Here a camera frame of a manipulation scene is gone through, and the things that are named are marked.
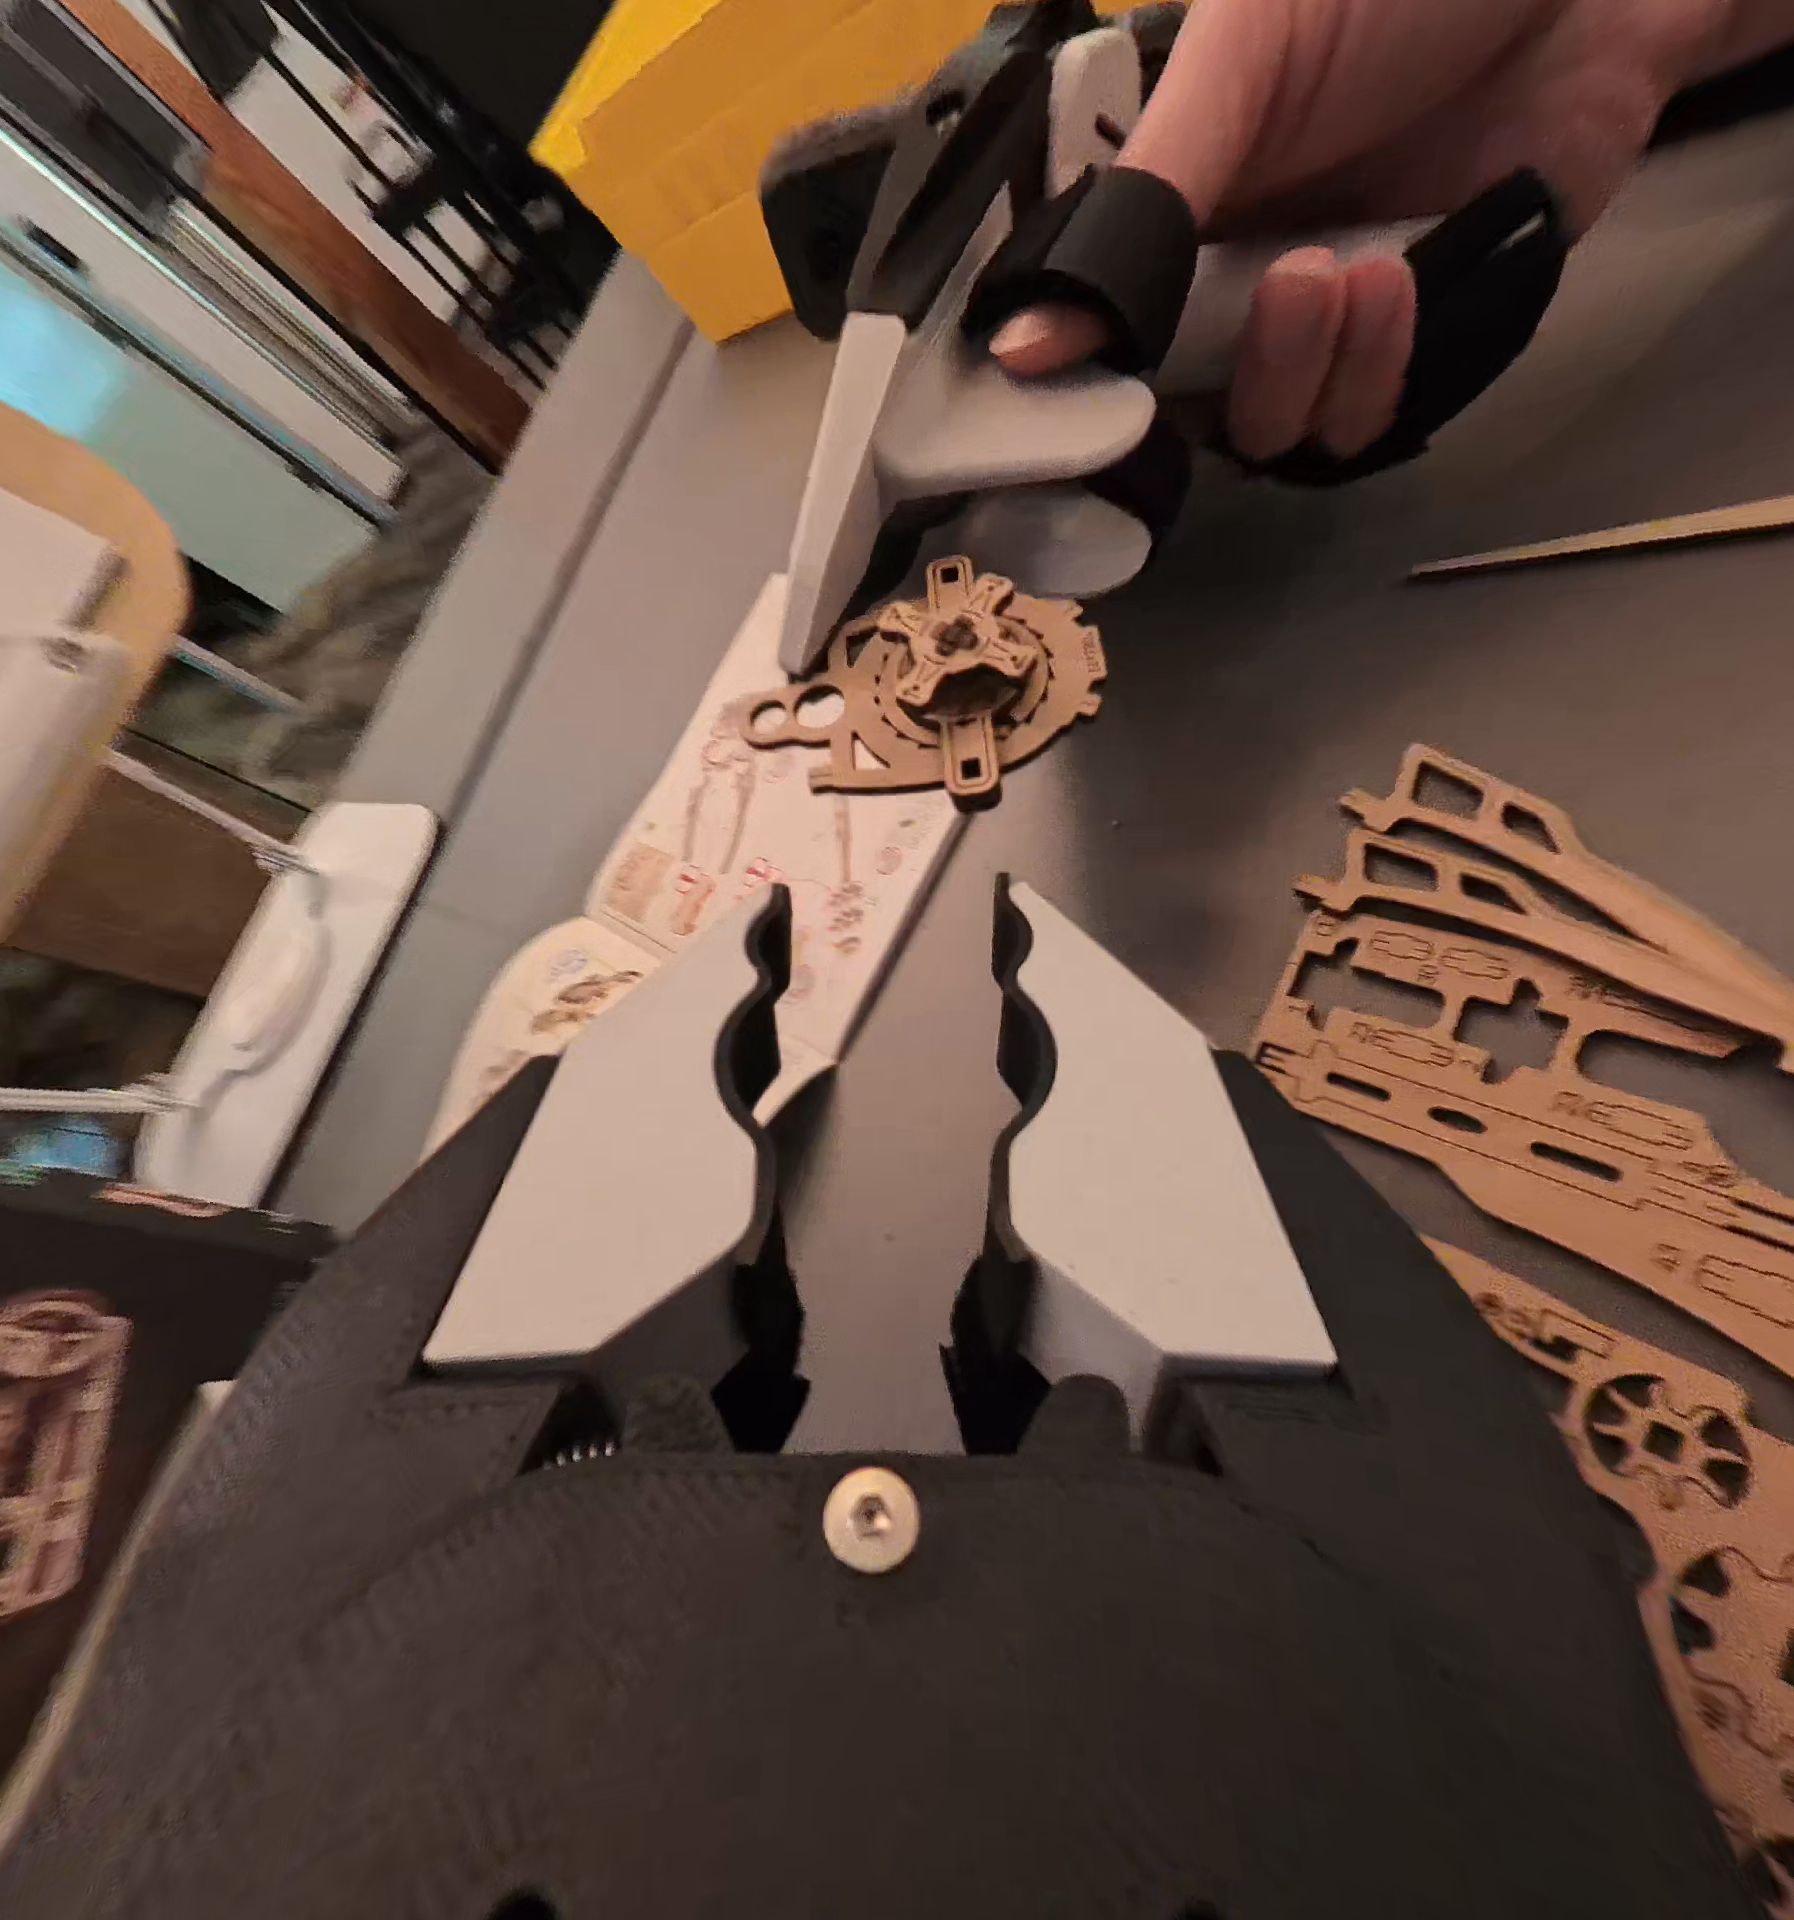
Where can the white stand base with lens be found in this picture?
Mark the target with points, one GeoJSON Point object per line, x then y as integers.
{"type": "Point", "coordinates": [298, 990]}

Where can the wooden part sheet with gears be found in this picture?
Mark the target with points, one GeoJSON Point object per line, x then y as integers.
{"type": "Point", "coordinates": [1707, 1516]}

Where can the person's right hand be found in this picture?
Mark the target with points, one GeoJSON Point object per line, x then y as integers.
{"type": "Point", "coordinates": [1376, 104]}

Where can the black model kit box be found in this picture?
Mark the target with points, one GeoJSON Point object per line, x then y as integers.
{"type": "Point", "coordinates": [103, 1380]}

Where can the black metal chairs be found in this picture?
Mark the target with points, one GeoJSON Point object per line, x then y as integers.
{"type": "Point", "coordinates": [462, 164]}

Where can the round wooden gear model assembly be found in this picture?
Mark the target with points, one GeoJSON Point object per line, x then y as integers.
{"type": "Point", "coordinates": [942, 683]}

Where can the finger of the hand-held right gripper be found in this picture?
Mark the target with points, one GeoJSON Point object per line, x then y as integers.
{"type": "Point", "coordinates": [836, 495]}
{"type": "Point", "coordinates": [1017, 429]}

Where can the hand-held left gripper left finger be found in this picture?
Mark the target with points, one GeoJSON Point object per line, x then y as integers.
{"type": "Point", "coordinates": [612, 1171]}

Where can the round wooden table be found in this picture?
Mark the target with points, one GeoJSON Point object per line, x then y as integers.
{"type": "Point", "coordinates": [117, 556]}

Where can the thin pointed wooden stick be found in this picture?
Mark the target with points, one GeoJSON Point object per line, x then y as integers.
{"type": "Point", "coordinates": [1661, 524]}

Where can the yellow plastic bin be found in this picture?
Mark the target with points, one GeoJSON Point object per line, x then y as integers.
{"type": "Point", "coordinates": [671, 151]}

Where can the paper instruction booklet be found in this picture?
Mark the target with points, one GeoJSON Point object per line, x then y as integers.
{"type": "Point", "coordinates": [717, 887]}

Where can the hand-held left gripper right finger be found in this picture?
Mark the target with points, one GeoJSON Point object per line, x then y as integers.
{"type": "Point", "coordinates": [1138, 1171]}

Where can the wooden part sheet with long cutouts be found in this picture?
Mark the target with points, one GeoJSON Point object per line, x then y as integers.
{"type": "Point", "coordinates": [1467, 1036]}

